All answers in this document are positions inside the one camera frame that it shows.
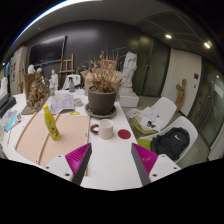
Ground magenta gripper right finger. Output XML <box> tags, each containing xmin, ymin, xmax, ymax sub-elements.
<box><xmin>131</xmin><ymin>143</ymin><xmax>158</xmax><ymax>186</ymax></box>

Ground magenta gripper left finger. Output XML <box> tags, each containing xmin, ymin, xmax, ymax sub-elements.
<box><xmin>65</xmin><ymin>143</ymin><xmax>92</xmax><ymax>185</ymax></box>

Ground green folder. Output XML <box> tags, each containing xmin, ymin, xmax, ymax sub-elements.
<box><xmin>137</xmin><ymin>139</ymin><xmax>151</xmax><ymax>150</ymax></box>

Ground black backpack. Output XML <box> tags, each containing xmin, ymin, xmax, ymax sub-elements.
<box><xmin>151</xmin><ymin>127</ymin><xmax>190</xmax><ymax>161</ymax></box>

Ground red round coaster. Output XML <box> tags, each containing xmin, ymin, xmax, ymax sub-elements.
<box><xmin>118</xmin><ymin>129</ymin><xmax>131</xmax><ymax>139</ymax></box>

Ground brown tape roll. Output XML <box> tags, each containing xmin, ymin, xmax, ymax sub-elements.
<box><xmin>90</xmin><ymin>124</ymin><xmax>99</xmax><ymax>135</ymax></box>

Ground papers on chair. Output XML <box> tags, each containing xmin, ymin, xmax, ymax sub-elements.
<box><xmin>132</xmin><ymin>107</ymin><xmax>163</xmax><ymax>132</ymax></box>

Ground white ceramic mug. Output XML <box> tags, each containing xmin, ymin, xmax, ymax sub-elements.
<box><xmin>98</xmin><ymin>119</ymin><xmax>114</xmax><ymax>140</ymax></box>

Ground yellow drink bottle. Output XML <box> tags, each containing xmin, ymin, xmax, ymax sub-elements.
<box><xmin>43</xmin><ymin>104</ymin><xmax>60</xmax><ymax>140</ymax></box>

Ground grey pot saucer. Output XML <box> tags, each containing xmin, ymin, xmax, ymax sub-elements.
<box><xmin>84</xmin><ymin>102</ymin><xmax>118</xmax><ymax>120</ymax></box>

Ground white chair near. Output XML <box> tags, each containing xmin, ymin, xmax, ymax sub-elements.
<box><xmin>141</xmin><ymin>116</ymin><xmax>198</xmax><ymax>162</ymax></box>

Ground white chair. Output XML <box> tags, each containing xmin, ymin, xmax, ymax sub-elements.
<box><xmin>125</xmin><ymin>96</ymin><xmax>178</xmax><ymax>131</ymax></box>
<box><xmin>141</xmin><ymin>116</ymin><xmax>198</xmax><ymax>162</ymax></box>

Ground white chair far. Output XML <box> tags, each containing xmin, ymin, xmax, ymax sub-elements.
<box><xmin>125</xmin><ymin>96</ymin><xmax>178</xmax><ymax>131</ymax></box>

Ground white tape roll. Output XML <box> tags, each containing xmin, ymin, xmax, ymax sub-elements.
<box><xmin>73</xmin><ymin>98</ymin><xmax>83</xmax><ymax>107</ymax></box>

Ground grey printed paper sheet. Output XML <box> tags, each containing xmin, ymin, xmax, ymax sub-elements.
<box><xmin>50</xmin><ymin>93</ymin><xmax>74</xmax><ymax>114</ymax></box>

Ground dark plant pot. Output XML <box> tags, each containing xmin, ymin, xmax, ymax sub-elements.
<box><xmin>88</xmin><ymin>87</ymin><xmax>116</xmax><ymax>115</ymax></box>

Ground white marble statue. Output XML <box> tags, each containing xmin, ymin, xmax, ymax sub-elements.
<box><xmin>119</xmin><ymin>52</ymin><xmax>139</xmax><ymax>107</ymax></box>

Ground wooden figure sculpture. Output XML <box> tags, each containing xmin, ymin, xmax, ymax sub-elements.
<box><xmin>175</xmin><ymin>79</ymin><xmax>187</xmax><ymax>111</ymax></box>

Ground clear spray bottle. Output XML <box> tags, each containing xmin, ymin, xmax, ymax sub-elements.
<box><xmin>69</xmin><ymin>77</ymin><xmax>75</xmax><ymax>92</ymax></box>

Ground brown carved sculpture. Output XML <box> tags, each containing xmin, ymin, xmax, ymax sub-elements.
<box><xmin>22</xmin><ymin>72</ymin><xmax>49</xmax><ymax>115</ymax></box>

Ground small white figurine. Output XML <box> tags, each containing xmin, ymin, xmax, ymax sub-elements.
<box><xmin>49</xmin><ymin>69</ymin><xmax>58</xmax><ymax>90</ymax></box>

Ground dried brown plant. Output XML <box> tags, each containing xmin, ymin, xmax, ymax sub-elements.
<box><xmin>81</xmin><ymin>48</ymin><xmax>124</xmax><ymax>93</ymax></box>

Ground wooden easel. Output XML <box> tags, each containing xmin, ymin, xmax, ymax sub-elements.
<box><xmin>59</xmin><ymin>54</ymin><xmax>75</xmax><ymax>87</ymax></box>

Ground black wall screen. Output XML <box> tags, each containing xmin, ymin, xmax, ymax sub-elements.
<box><xmin>29</xmin><ymin>36</ymin><xmax>66</xmax><ymax>66</ymax></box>

